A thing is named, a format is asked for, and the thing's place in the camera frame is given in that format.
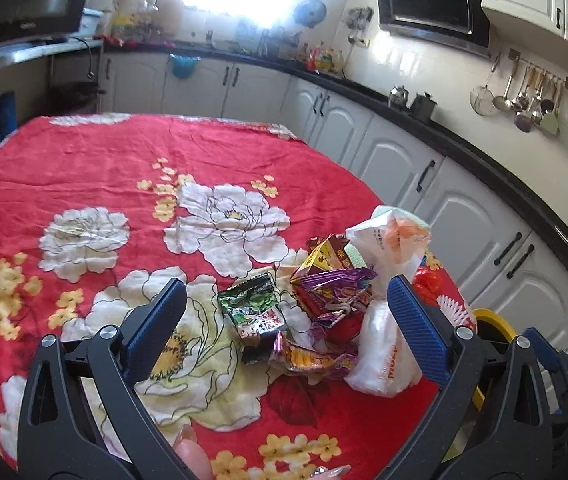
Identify purple snack wrapper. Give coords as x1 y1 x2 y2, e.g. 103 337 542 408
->
290 268 377 327

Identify white plastic bag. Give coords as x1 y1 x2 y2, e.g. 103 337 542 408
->
344 204 433 399

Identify orange snack wrapper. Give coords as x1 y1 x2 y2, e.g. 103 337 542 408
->
270 333 356 378

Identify yellow red carton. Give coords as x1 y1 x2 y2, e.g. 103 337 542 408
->
290 234 354 284

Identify green snack wrapper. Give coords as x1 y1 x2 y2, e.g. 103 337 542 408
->
218 272 286 347

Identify yellow rimmed trash bin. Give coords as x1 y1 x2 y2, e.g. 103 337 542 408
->
442 308 518 462

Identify left hand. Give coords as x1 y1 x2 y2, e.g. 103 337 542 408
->
171 424 352 480

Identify white lower cabinets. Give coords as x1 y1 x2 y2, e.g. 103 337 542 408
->
98 53 568 353

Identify red floral tablecloth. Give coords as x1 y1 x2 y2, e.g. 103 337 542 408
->
0 112 478 480

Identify black countertop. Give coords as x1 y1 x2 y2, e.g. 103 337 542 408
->
104 42 568 272

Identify hanging ladle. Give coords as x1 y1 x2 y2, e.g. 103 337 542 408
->
492 58 519 112

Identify hanging strainer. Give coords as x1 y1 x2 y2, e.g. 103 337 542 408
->
470 53 501 117

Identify steel kettle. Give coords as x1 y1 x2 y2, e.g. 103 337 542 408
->
388 86 409 110

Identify blue hanging basket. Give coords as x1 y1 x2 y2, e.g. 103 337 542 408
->
169 54 200 80

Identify black range hood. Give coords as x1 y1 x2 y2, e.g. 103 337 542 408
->
377 0 490 58

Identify round wall fan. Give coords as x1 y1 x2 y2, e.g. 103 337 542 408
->
293 0 327 28

